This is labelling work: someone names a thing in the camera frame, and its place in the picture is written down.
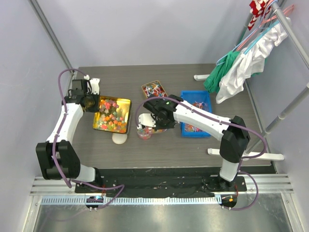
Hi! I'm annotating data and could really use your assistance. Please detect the gold tin of star candies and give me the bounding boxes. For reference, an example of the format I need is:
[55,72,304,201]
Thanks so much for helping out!
[93,96,132,134]

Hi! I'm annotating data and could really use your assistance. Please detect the silver metal scoop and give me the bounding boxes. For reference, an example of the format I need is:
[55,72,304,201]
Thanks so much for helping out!
[151,128,168,134]

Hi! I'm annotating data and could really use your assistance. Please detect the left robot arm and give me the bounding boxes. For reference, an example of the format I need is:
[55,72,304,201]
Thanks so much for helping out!
[36,76,103,193]

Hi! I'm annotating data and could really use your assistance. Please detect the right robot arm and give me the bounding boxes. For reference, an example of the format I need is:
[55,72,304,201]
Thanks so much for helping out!
[137,95,250,191]

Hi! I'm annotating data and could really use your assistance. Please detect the gold tin of lollipops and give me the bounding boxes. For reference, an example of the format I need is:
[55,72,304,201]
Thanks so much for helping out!
[141,80,168,99]

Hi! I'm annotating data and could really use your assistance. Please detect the clear plastic jar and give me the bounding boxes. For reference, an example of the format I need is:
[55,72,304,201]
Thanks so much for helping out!
[137,126,153,140]

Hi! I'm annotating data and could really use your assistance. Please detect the blue plastic bin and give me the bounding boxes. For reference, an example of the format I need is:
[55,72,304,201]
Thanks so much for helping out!
[180,90,213,138]

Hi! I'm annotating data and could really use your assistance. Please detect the beige jar lid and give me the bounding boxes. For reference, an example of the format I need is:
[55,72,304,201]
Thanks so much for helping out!
[112,133,127,145]

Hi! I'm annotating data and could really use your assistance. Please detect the green garment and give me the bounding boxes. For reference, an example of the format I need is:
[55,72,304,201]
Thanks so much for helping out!
[203,51,240,93]

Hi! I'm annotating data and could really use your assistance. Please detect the white clothes rack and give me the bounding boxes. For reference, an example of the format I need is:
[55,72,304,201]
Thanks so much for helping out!
[193,0,309,161]

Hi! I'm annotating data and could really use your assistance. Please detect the red white garment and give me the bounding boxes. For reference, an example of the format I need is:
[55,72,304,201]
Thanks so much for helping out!
[247,0,276,31]

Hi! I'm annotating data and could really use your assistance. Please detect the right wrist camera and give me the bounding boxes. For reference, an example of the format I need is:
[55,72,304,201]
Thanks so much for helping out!
[137,113,156,129]

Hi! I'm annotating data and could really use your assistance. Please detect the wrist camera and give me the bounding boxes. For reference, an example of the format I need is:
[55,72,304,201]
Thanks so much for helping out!
[84,74,100,95]
[137,113,156,129]

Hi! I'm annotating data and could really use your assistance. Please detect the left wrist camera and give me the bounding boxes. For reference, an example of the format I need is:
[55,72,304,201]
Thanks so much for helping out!
[84,74,100,95]

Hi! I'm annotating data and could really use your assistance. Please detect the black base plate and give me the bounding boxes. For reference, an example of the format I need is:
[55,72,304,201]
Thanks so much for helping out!
[45,167,276,194]

